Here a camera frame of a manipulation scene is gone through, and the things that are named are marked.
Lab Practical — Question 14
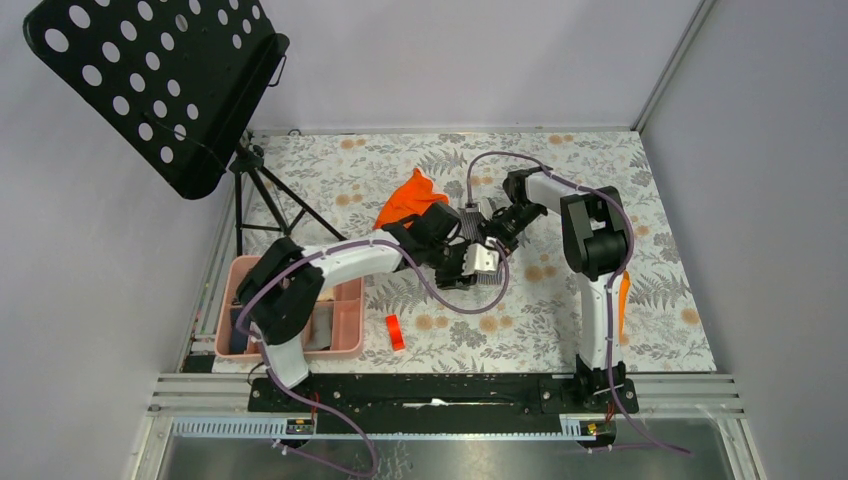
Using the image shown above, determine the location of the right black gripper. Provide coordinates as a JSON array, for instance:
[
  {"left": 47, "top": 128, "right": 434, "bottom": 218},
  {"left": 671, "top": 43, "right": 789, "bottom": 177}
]
[{"left": 477, "top": 202, "right": 545, "bottom": 266}]

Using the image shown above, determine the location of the orange underwear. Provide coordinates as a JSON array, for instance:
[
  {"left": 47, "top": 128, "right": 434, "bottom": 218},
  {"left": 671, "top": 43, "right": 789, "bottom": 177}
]
[{"left": 374, "top": 168, "right": 449, "bottom": 229}]

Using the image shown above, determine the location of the grey striped underwear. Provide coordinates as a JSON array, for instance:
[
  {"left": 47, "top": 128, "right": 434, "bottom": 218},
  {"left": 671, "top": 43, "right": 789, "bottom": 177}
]
[{"left": 459, "top": 197, "right": 504, "bottom": 286}]

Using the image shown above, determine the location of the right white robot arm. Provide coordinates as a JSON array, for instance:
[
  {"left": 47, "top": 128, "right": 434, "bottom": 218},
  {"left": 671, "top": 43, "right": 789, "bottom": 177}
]
[{"left": 478, "top": 167, "right": 633, "bottom": 412}]

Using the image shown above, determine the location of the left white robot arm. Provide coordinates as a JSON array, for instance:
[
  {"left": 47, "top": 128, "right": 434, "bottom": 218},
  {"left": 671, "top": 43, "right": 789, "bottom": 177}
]
[{"left": 235, "top": 203, "right": 478, "bottom": 411}]

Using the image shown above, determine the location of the floral tablecloth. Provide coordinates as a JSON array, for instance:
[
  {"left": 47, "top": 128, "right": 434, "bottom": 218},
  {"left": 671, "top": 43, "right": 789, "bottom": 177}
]
[{"left": 255, "top": 131, "right": 716, "bottom": 373}]

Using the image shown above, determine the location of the small red block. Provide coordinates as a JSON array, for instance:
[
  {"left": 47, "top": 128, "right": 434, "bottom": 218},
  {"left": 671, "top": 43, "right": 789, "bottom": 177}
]
[{"left": 386, "top": 315, "right": 406, "bottom": 352}]

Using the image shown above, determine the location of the pink divided storage tray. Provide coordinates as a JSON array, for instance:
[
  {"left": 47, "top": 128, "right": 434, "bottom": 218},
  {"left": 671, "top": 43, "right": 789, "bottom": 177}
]
[{"left": 214, "top": 255, "right": 365, "bottom": 364}]

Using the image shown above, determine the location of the grey rolled cloth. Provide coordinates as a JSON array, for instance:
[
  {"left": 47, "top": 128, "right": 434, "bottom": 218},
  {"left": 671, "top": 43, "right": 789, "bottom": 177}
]
[{"left": 305, "top": 305, "right": 333, "bottom": 351}]

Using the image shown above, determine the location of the blue rolled cloth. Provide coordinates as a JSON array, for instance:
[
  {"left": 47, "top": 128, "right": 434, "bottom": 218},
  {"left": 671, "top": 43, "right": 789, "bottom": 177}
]
[{"left": 228, "top": 306, "right": 250, "bottom": 355}]

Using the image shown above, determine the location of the black perforated music stand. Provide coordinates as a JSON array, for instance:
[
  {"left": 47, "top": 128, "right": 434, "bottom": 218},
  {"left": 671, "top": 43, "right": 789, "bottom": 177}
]
[{"left": 21, "top": 0, "right": 348, "bottom": 256}]

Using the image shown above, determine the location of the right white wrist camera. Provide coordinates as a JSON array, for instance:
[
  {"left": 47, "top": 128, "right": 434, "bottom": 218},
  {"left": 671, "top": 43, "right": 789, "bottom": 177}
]
[{"left": 461, "top": 199, "right": 494, "bottom": 219}]

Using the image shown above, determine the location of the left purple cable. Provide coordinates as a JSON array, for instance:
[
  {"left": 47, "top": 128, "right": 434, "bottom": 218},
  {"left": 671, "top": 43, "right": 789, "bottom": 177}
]
[{"left": 234, "top": 238, "right": 511, "bottom": 480}]

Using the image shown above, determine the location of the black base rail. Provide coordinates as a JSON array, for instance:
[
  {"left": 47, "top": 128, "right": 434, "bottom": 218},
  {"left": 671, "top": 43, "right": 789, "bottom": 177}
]
[{"left": 248, "top": 373, "right": 615, "bottom": 435}]

